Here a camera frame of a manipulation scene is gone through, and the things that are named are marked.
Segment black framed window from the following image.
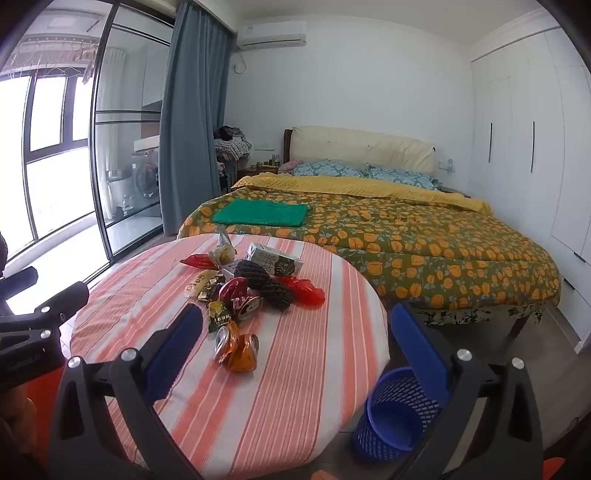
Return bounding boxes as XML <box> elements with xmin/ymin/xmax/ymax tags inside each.
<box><xmin>0</xmin><ymin>69</ymin><xmax>95</xmax><ymax>259</ymax></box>

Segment blue plastic mesh basket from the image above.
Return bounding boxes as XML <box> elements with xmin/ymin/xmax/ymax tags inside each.
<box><xmin>353</xmin><ymin>367</ymin><xmax>444</xmax><ymax>464</ymax></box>

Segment cream padded headboard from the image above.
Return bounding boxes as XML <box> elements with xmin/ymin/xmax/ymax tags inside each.
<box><xmin>291</xmin><ymin>126</ymin><xmax>438</xmax><ymax>178</ymax></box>

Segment orange fleece trousers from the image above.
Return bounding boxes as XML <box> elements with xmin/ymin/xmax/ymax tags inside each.
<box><xmin>23</xmin><ymin>367</ymin><xmax>566</xmax><ymax>480</ymax></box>

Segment teal patterned pillow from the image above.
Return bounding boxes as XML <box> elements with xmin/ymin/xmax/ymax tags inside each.
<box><xmin>365</xmin><ymin>164</ymin><xmax>437</xmax><ymax>190</ymax></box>
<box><xmin>291</xmin><ymin>159</ymin><xmax>365</xmax><ymax>178</ymax></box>

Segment washing machine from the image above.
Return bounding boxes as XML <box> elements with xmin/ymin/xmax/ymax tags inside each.
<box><xmin>130</xmin><ymin>150</ymin><xmax>160</xmax><ymax>204</ymax></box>

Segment pile of clothes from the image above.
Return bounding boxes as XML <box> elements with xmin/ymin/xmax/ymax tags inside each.
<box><xmin>213</xmin><ymin>124</ymin><xmax>252</xmax><ymax>162</ymax></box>

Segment red foil wrapper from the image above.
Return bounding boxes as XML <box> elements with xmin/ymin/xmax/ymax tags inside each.
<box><xmin>281</xmin><ymin>276</ymin><xmax>325</xmax><ymax>305</ymax></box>
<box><xmin>180</xmin><ymin>254</ymin><xmax>218</xmax><ymax>270</ymax></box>

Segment yellow snack packet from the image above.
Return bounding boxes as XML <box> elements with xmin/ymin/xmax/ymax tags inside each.
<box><xmin>185</xmin><ymin>271</ymin><xmax>220</xmax><ymax>298</ymax></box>

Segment black framed sliding glass door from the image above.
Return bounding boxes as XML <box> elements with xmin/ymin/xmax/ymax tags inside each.
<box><xmin>90</xmin><ymin>0</ymin><xmax>178</xmax><ymax>266</ymax></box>

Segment crushed red can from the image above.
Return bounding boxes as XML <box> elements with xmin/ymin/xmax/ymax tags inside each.
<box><xmin>218</xmin><ymin>278</ymin><xmax>264</xmax><ymax>321</ymax></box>

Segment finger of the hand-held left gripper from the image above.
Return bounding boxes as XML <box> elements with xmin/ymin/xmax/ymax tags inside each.
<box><xmin>0</xmin><ymin>266</ymin><xmax>39</xmax><ymax>294</ymax></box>
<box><xmin>0</xmin><ymin>281</ymin><xmax>90</xmax><ymax>345</ymax></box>

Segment white wardrobe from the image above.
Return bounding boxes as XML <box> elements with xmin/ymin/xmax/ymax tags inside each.
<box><xmin>471</xmin><ymin>28</ymin><xmax>591</xmax><ymax>356</ymax></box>

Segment green snack wrapper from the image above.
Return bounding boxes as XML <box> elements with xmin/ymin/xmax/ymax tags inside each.
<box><xmin>207</xmin><ymin>301</ymin><xmax>232</xmax><ymax>333</ymax></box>

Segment grey round bin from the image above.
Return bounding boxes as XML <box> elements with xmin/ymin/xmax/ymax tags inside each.
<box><xmin>106</xmin><ymin>170</ymin><xmax>134</xmax><ymax>220</ymax></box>

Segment yellow blanket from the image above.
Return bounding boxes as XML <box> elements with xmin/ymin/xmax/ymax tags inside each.
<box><xmin>231</xmin><ymin>172</ymin><xmax>492</xmax><ymax>215</ymax></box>

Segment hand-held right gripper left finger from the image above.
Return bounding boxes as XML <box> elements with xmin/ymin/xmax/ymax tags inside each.
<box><xmin>48</xmin><ymin>304</ymin><xmax>218</xmax><ymax>480</ymax></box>

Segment printed drink carton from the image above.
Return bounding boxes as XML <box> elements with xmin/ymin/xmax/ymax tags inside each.
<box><xmin>245</xmin><ymin>243</ymin><xmax>305</xmax><ymax>278</ymax></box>

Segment crushed orange can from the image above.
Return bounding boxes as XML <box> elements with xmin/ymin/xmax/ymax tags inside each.
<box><xmin>213</xmin><ymin>322</ymin><xmax>259</xmax><ymax>372</ymax></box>

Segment brown foil wrapper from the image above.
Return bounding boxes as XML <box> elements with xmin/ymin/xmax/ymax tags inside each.
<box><xmin>199</xmin><ymin>277</ymin><xmax>227</xmax><ymax>303</ymax></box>

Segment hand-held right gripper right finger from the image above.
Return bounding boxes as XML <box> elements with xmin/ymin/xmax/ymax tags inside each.
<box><xmin>388</xmin><ymin>302</ymin><xmax>546</xmax><ymax>480</ymax></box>

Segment grey-blue curtain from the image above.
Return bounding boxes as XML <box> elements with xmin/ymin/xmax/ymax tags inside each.
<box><xmin>159</xmin><ymin>0</ymin><xmax>234</xmax><ymax>236</ymax></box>

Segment floral bed skirt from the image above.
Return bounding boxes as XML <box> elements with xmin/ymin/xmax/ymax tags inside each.
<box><xmin>406</xmin><ymin>302</ymin><xmax>546</xmax><ymax>326</ymax></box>

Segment white air conditioner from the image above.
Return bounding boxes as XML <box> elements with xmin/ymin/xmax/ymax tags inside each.
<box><xmin>236</xmin><ymin>21</ymin><xmax>308</xmax><ymax>49</ymax></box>

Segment ceiling clothes drying rack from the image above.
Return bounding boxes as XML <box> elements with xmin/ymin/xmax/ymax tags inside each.
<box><xmin>9</xmin><ymin>41</ymin><xmax>100</xmax><ymax>81</ymax></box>

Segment green folded cloth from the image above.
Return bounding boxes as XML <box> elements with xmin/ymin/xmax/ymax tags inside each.
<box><xmin>212</xmin><ymin>198</ymin><xmax>309</xmax><ymax>228</ymax></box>

